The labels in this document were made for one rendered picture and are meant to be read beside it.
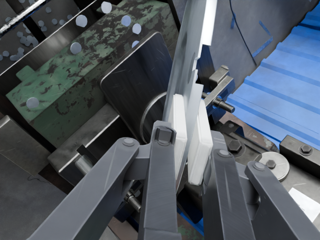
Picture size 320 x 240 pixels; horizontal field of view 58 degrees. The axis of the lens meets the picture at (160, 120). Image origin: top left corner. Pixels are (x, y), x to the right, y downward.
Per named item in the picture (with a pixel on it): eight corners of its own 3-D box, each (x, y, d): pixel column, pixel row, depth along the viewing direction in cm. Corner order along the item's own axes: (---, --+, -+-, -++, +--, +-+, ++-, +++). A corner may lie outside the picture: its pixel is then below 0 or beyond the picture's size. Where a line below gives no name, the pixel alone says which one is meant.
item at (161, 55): (62, 59, 53) (99, 84, 45) (117, 14, 57) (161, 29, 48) (120, 134, 72) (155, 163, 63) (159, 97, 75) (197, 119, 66)
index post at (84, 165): (73, 163, 58) (96, 191, 52) (84, 153, 59) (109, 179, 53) (80, 170, 60) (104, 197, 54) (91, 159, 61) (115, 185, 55)
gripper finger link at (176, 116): (176, 182, 17) (164, 180, 17) (175, 129, 23) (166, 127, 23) (187, 138, 16) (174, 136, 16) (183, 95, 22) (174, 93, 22)
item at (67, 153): (45, 158, 61) (57, 173, 57) (187, 28, 72) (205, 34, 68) (110, 210, 83) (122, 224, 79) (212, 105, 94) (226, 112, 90)
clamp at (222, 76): (180, 106, 73) (211, 124, 67) (222, 64, 77) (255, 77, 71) (186, 120, 78) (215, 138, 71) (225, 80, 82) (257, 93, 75)
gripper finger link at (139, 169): (166, 188, 15) (110, 178, 15) (167, 141, 20) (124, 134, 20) (172, 165, 15) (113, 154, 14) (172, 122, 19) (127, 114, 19)
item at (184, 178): (155, 180, 57) (175, 197, 54) (220, 112, 62) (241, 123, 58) (179, 210, 69) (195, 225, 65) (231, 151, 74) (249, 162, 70)
